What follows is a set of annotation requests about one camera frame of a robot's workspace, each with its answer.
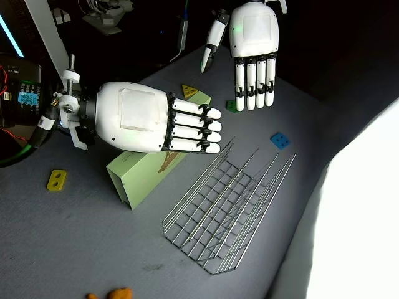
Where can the blue square block with holes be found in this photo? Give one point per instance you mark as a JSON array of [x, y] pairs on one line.
[[280, 140]]

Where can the green block with holes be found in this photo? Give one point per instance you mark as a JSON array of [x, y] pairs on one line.
[[231, 106]]

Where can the white slanted frame beam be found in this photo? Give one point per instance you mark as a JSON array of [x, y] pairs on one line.
[[46, 34]]

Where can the orange toy chicken wing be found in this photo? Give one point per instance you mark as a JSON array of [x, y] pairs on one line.
[[120, 293]]

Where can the white equipment clutter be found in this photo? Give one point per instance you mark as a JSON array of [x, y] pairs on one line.
[[103, 18]]

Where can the yellow block with two holes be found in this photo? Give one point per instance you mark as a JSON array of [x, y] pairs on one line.
[[56, 180]]

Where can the grey table cloth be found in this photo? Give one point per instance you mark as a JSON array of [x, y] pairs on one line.
[[78, 233]]

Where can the yellow triangle block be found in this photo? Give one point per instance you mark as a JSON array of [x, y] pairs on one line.
[[189, 90]]

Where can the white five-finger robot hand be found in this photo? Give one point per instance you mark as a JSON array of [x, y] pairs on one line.
[[255, 31], [137, 109]]

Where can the pale green book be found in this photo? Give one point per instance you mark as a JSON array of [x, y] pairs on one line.
[[140, 180]]

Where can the cyan light strip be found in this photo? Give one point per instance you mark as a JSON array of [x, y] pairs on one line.
[[11, 35]]

